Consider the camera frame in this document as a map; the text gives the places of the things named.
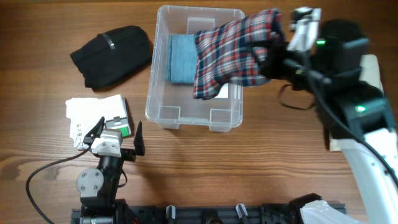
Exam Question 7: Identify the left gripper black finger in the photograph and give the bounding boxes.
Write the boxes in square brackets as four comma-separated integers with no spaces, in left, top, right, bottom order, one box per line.
[83,117,105,145]
[133,121,146,156]

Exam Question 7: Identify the white printed shirt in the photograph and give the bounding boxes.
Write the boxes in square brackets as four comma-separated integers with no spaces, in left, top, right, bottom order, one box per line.
[65,95,132,151]

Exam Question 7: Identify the red navy plaid shirt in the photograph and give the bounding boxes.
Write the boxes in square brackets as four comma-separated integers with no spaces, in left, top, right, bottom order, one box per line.
[193,8,284,100]

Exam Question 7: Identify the black garment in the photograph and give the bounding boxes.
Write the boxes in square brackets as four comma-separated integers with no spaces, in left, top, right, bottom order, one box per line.
[70,26,152,90]

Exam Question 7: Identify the blue denim jeans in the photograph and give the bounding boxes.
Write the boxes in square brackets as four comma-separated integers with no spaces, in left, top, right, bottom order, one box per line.
[165,34,198,85]

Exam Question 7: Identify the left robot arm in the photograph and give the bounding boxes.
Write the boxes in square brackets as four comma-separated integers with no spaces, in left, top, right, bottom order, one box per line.
[71,118,146,224]

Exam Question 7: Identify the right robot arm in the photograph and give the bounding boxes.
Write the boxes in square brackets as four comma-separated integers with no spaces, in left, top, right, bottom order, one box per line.
[259,19,397,223]

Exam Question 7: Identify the clear plastic storage bin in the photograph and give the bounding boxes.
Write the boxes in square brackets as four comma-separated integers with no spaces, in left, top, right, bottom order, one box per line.
[146,5,245,132]

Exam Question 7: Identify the white label in bin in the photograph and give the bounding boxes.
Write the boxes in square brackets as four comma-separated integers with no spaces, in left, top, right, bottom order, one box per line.
[216,83,229,99]

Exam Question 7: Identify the folded cream cloth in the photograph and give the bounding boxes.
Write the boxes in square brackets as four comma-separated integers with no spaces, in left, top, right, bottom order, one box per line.
[328,54,385,152]

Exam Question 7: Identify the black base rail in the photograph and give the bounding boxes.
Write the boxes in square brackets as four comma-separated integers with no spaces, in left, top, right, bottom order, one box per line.
[70,203,346,224]

